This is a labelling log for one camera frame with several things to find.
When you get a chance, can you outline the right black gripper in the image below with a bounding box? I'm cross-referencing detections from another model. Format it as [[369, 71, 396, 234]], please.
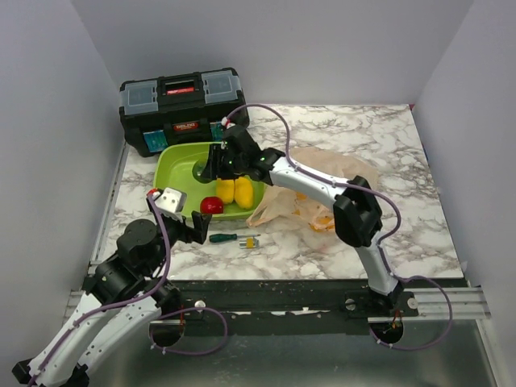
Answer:
[[202, 145, 246, 182]]

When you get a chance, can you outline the yellow fake lemon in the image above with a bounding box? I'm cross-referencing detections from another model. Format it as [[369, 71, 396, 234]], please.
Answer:
[[215, 178, 235, 205]]

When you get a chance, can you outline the yellow fake mango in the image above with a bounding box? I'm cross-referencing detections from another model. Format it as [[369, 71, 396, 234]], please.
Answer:
[[234, 177, 254, 210]]

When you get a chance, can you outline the translucent orange plastic bag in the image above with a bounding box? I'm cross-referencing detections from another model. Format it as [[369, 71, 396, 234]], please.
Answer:
[[246, 147, 379, 232]]

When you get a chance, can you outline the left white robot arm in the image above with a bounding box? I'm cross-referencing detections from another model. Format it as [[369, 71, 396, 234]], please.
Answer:
[[12, 212, 210, 386]]

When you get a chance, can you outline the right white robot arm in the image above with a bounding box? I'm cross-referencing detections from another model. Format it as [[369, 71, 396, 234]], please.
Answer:
[[199, 126, 403, 316]]

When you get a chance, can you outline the red fake pomegranate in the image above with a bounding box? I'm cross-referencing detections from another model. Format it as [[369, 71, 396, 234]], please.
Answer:
[[200, 196, 224, 214]]

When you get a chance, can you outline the green plastic basin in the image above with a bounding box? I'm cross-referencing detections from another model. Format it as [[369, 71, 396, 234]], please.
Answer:
[[153, 142, 265, 221]]

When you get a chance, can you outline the black plastic toolbox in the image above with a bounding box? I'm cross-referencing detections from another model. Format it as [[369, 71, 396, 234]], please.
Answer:
[[119, 67, 246, 157]]

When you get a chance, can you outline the small yellow metal connector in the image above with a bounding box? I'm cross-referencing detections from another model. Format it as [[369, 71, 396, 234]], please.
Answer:
[[239, 237, 260, 249]]

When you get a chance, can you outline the green handled screwdriver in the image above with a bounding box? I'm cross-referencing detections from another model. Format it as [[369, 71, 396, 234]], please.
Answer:
[[209, 233, 260, 243]]

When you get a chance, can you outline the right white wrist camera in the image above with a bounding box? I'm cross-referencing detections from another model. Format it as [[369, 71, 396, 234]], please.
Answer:
[[220, 117, 235, 131]]

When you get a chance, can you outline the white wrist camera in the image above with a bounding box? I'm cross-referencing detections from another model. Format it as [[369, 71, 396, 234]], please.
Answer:
[[220, 117, 235, 131], [148, 187, 187, 220]]

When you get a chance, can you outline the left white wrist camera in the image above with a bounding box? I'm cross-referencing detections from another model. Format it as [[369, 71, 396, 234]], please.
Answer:
[[148, 187, 187, 220]]

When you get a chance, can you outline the black metal base rail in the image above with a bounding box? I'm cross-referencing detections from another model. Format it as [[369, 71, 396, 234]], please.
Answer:
[[124, 277, 448, 338]]

